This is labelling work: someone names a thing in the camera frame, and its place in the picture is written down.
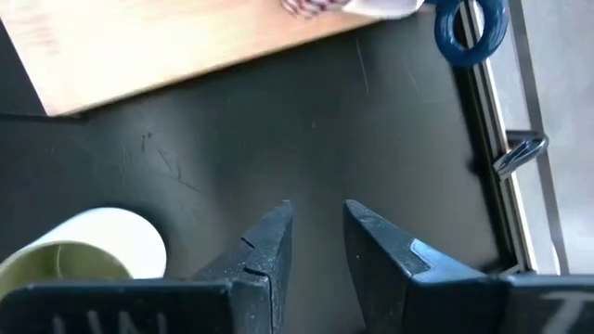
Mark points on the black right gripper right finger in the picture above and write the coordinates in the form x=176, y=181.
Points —
x=394, y=287

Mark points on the aluminium table edge rail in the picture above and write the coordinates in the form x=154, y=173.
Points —
x=492, y=116

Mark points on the white mug red pattern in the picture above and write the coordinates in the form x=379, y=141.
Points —
x=311, y=5

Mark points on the white mug black text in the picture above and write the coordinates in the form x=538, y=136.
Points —
x=120, y=236

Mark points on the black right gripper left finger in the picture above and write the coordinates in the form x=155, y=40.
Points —
x=264, y=278

